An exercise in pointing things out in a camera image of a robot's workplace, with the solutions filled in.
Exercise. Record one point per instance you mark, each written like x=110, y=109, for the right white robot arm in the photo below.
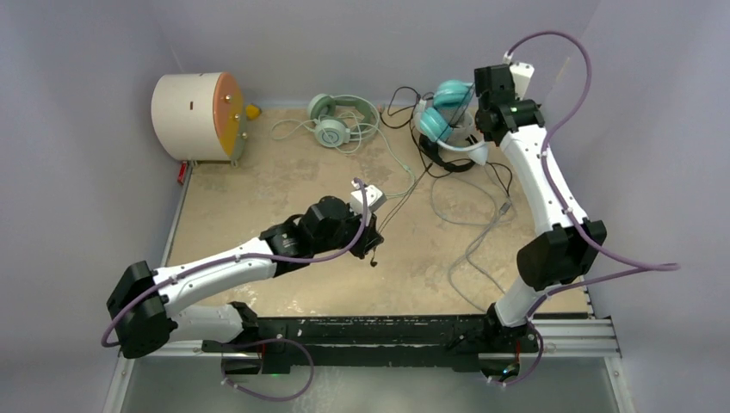
x=558, y=254

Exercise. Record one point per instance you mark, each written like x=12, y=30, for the teal cat-ear headphones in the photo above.
x=457, y=91

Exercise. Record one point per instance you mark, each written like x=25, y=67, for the white cylinder drum orange lid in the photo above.
x=199, y=117

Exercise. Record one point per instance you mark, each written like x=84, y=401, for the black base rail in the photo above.
x=466, y=343

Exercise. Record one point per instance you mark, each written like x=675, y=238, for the red clamp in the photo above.
x=182, y=173

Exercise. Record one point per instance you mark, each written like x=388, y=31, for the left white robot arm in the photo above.
x=151, y=307

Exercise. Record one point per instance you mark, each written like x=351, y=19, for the mint green headphones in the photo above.
x=341, y=122

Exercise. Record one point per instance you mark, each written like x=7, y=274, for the yellow small object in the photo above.
x=252, y=111

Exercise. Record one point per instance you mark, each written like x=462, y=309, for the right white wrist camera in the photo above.
x=521, y=73

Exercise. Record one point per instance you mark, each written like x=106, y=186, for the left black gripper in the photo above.
x=368, y=237

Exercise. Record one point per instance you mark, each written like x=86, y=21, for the white grey headphones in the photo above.
x=444, y=122

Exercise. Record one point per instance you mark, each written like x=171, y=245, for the black headphones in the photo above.
x=428, y=153

